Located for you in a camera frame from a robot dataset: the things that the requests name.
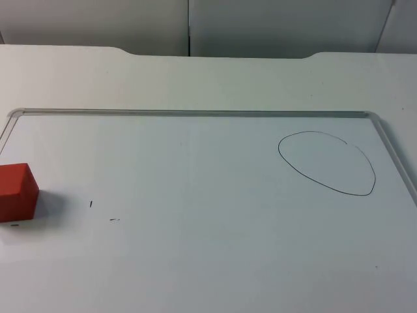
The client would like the red cube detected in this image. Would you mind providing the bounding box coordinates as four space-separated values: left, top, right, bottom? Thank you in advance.
0 162 40 224

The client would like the grey-framed whiteboard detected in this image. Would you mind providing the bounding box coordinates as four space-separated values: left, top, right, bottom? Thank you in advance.
0 108 417 313

